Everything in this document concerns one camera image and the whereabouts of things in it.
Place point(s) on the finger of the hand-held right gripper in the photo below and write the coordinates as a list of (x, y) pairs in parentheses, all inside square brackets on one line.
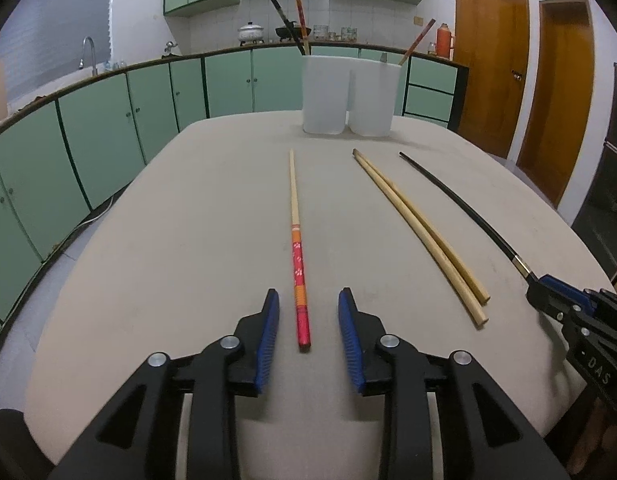
[(563, 292)]

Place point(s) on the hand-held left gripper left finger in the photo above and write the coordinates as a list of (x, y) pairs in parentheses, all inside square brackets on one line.
[(268, 340)]

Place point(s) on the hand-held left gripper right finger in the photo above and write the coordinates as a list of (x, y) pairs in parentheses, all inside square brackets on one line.
[(349, 340)]

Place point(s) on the black chopstick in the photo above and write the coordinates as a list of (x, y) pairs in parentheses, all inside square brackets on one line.
[(518, 261), (288, 22)]

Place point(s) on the red patterned chopstick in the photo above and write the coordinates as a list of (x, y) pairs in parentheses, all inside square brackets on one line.
[(299, 10), (298, 280)]

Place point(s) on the plain bamboo chopstick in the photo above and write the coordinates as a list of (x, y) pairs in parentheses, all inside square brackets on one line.
[(477, 290)]

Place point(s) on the plain wooden chopstick pair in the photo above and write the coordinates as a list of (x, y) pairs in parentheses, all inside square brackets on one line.
[(471, 307)]

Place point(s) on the white two-compartment utensil holder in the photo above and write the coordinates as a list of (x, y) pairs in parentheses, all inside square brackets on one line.
[(328, 95)]

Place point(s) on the brown red-tipped chopstick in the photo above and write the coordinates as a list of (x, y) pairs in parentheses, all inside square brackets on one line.
[(418, 40)]

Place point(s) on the dark glass-door cabinet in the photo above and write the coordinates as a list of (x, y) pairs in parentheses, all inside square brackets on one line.
[(606, 185)]

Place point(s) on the beige table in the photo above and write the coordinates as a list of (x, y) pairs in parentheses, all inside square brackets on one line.
[(188, 235)]

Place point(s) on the plain wooden door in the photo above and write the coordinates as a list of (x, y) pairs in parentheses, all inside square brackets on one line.
[(558, 100)]

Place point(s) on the green lower kitchen cabinets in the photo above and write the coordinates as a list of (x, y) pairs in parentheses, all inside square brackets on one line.
[(88, 135)]

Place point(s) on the person's dark trouser leg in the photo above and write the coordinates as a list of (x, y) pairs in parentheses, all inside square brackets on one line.
[(13, 445)]

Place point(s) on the orange thermos flask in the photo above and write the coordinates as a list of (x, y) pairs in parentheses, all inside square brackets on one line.
[(444, 40)]

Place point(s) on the glass jar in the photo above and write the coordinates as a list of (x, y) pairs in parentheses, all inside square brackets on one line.
[(348, 33)]

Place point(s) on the black wok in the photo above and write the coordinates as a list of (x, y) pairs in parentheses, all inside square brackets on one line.
[(288, 34)]

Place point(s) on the white cooking pot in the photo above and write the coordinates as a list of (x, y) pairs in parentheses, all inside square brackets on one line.
[(251, 32)]

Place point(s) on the chrome kitchen faucet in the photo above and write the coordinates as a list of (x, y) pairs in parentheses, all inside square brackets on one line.
[(88, 52)]

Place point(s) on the grey window blind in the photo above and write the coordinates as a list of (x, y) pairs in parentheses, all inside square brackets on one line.
[(53, 25)]

